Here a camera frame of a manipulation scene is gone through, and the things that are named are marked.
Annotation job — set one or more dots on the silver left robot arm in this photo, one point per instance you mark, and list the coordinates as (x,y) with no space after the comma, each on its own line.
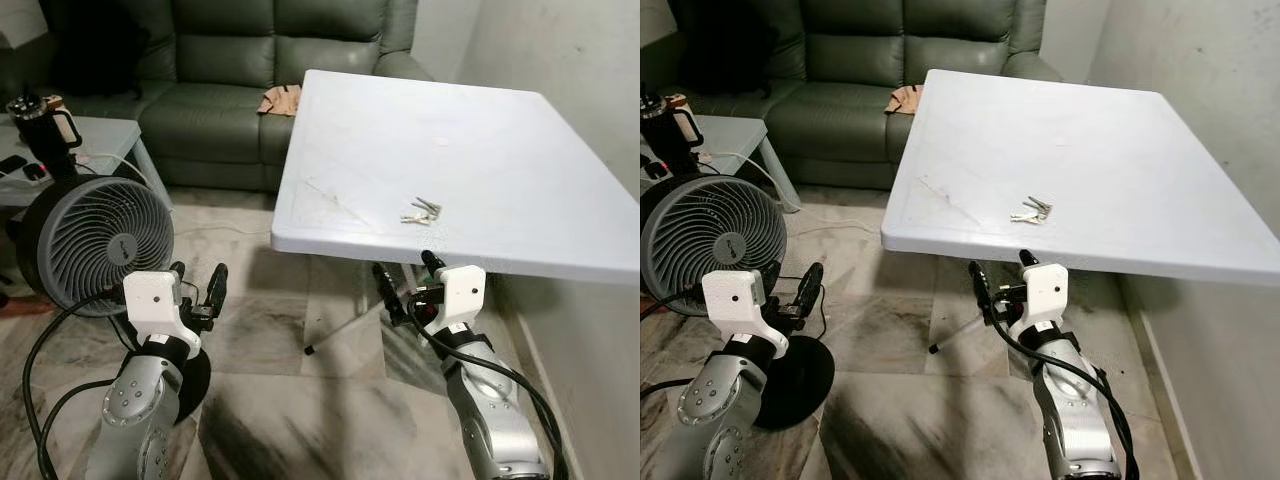
(715,410)
(140,405)

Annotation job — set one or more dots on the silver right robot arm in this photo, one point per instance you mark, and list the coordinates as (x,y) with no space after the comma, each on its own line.
(500,420)
(1075,420)

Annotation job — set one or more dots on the bunch of silver keys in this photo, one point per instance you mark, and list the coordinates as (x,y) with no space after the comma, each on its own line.
(1036,209)
(425,210)

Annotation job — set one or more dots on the metal table leg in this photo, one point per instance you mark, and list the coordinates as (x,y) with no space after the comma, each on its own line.
(345,333)
(960,335)

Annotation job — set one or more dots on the grey round floor fan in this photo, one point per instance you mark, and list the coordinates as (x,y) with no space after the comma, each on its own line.
(95,245)
(710,245)

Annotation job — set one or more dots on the white plastic table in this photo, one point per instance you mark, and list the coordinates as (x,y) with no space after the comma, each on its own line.
(450,165)
(1070,165)

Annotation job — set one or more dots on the grey low side table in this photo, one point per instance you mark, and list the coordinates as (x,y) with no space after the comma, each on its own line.
(112,133)
(732,132)

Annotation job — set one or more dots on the white power strip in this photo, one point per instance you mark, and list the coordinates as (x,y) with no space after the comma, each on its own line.
(25,170)
(652,168)

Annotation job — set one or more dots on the green leather sofa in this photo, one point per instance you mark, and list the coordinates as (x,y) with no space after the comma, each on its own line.
(850,115)
(220,115)

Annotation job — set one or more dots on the brown crumpled cloth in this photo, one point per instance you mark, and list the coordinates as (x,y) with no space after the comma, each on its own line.
(906,100)
(282,101)

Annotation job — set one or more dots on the black cloth on sofa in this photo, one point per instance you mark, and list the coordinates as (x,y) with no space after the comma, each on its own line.
(730,45)
(95,45)

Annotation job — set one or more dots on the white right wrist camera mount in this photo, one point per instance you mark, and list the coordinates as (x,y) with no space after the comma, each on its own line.
(462,295)
(1045,295)

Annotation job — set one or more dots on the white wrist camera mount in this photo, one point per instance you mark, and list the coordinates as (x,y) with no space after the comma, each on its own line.
(462,295)
(155,300)
(730,300)
(1045,295)

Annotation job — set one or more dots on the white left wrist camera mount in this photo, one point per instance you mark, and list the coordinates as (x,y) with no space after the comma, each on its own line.
(155,300)
(730,300)

